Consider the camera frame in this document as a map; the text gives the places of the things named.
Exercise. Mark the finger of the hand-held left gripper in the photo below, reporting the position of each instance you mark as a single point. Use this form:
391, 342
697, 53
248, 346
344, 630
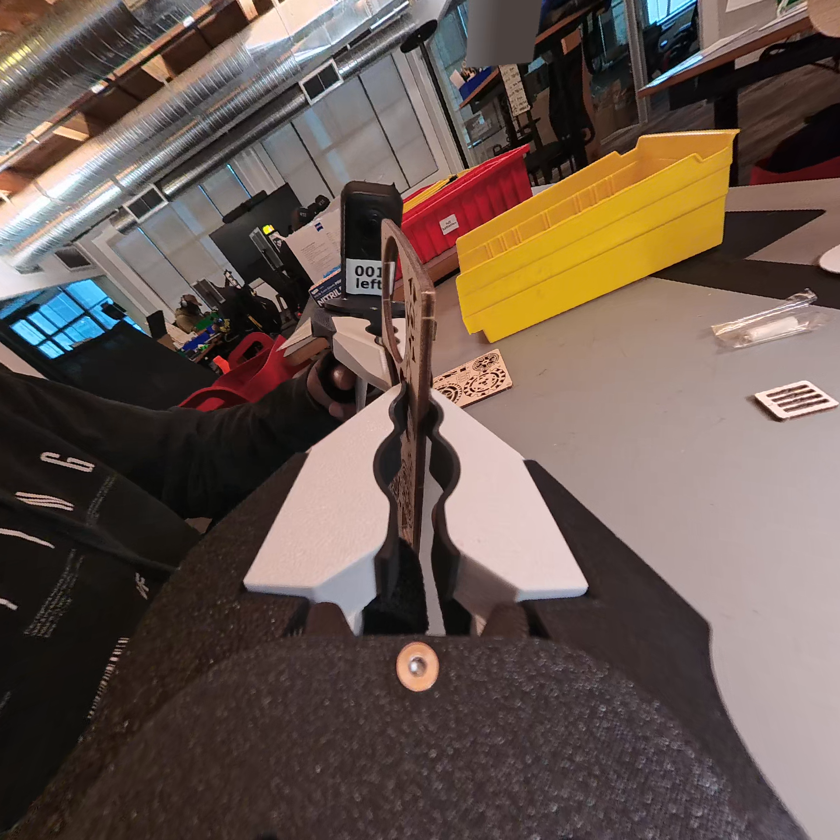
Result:
364, 354

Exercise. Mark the large black screen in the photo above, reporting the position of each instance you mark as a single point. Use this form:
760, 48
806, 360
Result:
262, 229

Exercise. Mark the small slotted wooden frame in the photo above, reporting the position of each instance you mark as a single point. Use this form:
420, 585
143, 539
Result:
764, 401

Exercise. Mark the clear plastic bag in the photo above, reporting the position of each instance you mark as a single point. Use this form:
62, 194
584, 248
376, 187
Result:
807, 298

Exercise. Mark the blue glove box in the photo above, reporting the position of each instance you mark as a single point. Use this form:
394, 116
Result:
328, 289

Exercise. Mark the black desk mat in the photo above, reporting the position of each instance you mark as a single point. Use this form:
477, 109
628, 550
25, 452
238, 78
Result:
754, 249

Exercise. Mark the person's left forearm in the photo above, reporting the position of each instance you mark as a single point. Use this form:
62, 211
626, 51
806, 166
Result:
197, 446

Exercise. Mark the silver ceiling duct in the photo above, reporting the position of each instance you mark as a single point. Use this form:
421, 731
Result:
131, 85

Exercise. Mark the background wooden desk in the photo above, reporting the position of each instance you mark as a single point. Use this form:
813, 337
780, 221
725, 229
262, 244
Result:
722, 59

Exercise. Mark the yellow plastic bin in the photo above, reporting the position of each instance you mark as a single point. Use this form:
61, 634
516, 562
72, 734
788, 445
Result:
590, 262

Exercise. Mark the wooden parts board round holes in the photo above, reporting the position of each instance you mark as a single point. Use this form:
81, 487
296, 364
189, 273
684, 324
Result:
420, 315

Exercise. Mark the red plastic chair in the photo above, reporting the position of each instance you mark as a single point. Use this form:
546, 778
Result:
249, 374

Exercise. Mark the small wooden gear board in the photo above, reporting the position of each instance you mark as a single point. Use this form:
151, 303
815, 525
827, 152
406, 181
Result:
502, 380

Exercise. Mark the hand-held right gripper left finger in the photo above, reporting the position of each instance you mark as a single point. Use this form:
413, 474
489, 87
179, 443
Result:
315, 525

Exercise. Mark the white wax block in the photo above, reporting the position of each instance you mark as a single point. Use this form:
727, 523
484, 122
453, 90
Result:
768, 330

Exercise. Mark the red storage bins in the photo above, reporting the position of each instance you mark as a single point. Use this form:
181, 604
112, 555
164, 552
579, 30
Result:
472, 203

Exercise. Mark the white flat device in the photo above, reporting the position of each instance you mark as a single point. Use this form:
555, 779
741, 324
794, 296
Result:
832, 259

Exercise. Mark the person's black printed hoodie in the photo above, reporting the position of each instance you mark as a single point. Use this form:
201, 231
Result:
65, 590

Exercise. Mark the person's left hand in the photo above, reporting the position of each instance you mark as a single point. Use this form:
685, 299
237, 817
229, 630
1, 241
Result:
334, 387

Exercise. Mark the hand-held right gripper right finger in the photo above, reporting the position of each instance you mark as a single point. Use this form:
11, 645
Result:
518, 525

